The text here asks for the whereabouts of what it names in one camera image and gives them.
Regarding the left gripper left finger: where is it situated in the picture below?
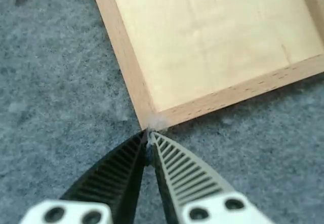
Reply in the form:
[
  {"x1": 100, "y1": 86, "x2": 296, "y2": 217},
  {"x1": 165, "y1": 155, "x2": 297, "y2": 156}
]
[{"x1": 18, "y1": 129, "x2": 148, "y2": 224}]

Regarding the square wooden tray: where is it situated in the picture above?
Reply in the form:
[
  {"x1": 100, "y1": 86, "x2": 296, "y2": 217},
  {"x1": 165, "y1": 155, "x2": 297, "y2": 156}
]
[{"x1": 89, "y1": 0, "x2": 324, "y2": 130}]

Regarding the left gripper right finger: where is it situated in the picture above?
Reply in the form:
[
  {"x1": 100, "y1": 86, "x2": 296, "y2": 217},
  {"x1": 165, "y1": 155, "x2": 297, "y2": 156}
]
[{"x1": 149, "y1": 131, "x2": 259, "y2": 224}]

